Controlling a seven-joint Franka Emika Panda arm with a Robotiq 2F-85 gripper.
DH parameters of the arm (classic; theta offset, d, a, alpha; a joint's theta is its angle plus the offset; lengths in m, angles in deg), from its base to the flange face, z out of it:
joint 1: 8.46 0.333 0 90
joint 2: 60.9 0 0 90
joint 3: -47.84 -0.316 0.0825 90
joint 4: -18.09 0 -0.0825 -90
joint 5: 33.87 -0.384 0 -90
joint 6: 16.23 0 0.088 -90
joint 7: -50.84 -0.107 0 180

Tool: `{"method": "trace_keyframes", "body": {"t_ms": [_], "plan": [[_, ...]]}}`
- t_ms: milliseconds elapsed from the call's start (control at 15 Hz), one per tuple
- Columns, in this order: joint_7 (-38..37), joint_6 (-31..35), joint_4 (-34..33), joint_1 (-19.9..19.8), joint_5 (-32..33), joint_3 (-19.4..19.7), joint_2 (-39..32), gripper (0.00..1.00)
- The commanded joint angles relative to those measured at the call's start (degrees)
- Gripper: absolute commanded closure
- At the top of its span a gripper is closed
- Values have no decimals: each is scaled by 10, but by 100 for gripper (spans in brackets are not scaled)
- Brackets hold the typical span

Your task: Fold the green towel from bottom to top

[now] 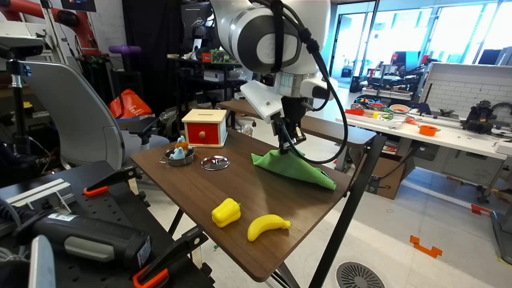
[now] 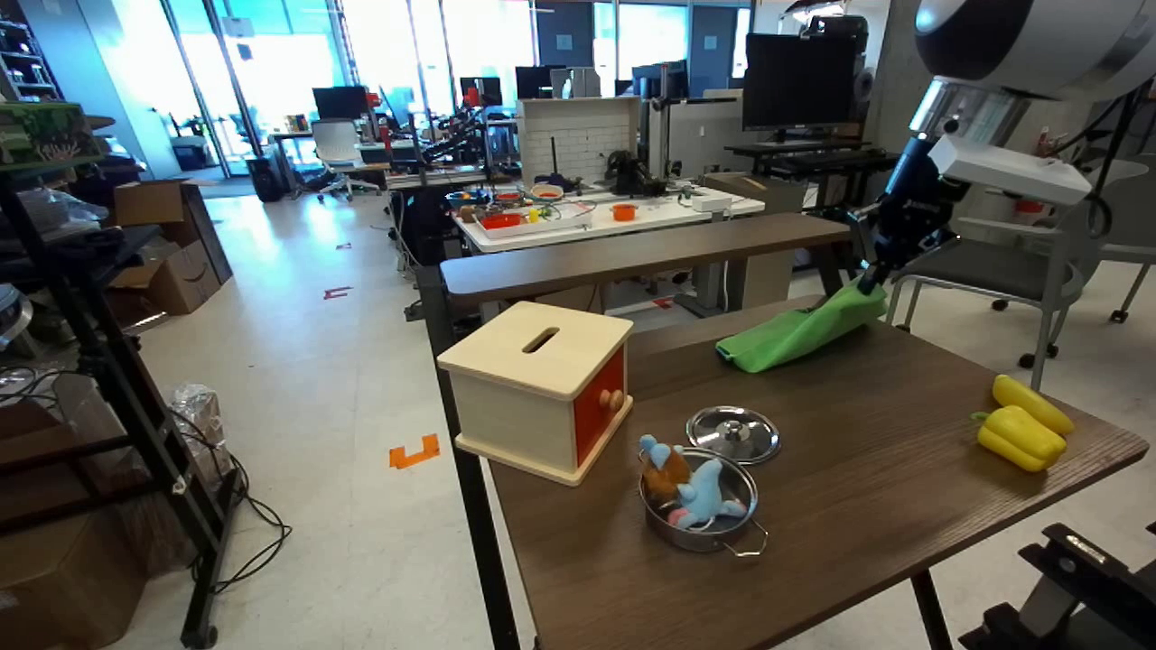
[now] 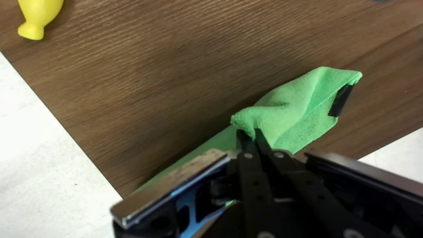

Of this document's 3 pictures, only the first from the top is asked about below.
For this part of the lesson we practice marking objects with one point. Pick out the grey office chair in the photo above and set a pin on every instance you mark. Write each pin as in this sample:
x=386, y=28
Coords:
x=76, y=116

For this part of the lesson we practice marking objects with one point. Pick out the red drawer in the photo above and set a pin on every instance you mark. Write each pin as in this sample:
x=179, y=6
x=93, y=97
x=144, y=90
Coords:
x=202, y=134

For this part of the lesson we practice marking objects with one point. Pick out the yellow toy pepper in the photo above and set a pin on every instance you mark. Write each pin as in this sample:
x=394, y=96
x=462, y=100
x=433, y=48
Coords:
x=226, y=213

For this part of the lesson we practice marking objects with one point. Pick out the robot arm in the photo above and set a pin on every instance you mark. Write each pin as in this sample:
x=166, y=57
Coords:
x=256, y=36

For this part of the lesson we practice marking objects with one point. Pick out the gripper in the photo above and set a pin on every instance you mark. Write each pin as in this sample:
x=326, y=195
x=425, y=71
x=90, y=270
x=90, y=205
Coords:
x=294, y=108

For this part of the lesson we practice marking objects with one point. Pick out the white workbench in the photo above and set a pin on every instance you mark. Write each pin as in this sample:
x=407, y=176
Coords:
x=452, y=138

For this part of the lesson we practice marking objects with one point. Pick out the small metal pot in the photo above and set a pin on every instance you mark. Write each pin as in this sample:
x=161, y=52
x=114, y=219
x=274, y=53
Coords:
x=180, y=158

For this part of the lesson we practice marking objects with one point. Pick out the camera on mount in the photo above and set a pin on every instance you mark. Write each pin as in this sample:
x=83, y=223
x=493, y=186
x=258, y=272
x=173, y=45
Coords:
x=16, y=80

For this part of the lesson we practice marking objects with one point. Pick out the silver pot lid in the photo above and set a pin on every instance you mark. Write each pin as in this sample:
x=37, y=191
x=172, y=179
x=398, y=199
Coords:
x=215, y=162

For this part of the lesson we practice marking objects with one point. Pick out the blue toy figure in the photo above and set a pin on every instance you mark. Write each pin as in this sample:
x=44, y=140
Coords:
x=178, y=152

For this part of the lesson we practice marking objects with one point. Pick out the black handheld power tool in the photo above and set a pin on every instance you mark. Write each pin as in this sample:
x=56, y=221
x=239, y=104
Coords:
x=88, y=240

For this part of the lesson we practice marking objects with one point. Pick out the white brick panel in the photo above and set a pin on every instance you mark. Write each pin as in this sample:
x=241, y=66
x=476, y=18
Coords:
x=460, y=86

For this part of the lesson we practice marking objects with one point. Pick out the yellow toy banana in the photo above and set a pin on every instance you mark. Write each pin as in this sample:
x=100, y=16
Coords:
x=264, y=226

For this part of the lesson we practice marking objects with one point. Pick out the brown side table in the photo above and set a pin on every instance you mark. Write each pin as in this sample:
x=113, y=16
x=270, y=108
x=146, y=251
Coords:
x=324, y=128

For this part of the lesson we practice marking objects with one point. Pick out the orange floor tape marker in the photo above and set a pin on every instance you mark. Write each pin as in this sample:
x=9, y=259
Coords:
x=426, y=248

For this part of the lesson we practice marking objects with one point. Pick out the round floor drain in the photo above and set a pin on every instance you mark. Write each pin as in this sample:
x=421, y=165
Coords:
x=358, y=276

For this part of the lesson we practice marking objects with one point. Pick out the cardboard box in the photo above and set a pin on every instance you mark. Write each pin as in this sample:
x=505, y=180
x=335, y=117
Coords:
x=386, y=180

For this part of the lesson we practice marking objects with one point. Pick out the red robot arm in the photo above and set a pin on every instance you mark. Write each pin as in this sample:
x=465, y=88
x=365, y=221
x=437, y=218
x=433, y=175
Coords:
x=80, y=28

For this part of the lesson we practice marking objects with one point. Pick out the orange toy figure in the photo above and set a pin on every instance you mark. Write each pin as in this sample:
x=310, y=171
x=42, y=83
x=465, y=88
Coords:
x=182, y=144

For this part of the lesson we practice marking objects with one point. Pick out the black shelf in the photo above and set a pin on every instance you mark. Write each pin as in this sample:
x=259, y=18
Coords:
x=208, y=80

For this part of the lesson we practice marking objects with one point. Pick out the aluminium rail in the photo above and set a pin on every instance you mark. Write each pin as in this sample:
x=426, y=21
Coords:
x=40, y=194

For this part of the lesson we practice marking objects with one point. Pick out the green towel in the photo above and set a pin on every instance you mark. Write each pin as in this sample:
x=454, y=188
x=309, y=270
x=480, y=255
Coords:
x=296, y=170

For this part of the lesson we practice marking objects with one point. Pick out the wooden box with red drawer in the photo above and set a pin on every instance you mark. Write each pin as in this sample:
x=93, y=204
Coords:
x=204, y=128

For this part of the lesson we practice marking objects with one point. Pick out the orange bag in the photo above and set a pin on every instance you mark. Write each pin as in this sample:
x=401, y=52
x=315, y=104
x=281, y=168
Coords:
x=130, y=106

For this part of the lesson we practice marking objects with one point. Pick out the black and orange clamp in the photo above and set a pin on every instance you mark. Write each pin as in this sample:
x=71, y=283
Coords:
x=168, y=258
x=108, y=182

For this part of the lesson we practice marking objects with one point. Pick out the white bowl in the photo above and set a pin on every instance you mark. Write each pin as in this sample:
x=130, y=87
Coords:
x=400, y=108

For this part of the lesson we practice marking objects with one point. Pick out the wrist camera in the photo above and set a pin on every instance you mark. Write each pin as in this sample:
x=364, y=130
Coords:
x=260, y=100

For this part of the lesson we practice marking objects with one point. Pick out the black machine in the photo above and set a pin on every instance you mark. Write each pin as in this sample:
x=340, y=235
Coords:
x=478, y=118

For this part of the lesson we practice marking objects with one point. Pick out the window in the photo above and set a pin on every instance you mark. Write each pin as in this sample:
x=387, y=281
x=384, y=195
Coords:
x=420, y=32

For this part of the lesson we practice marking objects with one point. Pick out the orange bowl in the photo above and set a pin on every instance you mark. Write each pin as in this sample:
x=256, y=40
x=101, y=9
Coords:
x=428, y=130

